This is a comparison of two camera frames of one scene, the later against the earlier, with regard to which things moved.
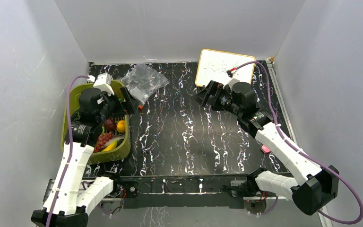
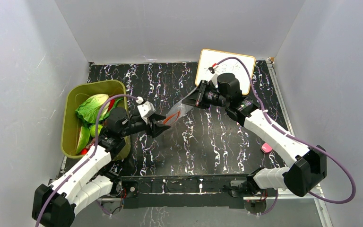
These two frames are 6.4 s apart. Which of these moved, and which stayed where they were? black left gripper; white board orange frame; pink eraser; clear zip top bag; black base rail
Moved: black left gripper; clear zip top bag
Stayed: pink eraser; black base rail; white board orange frame
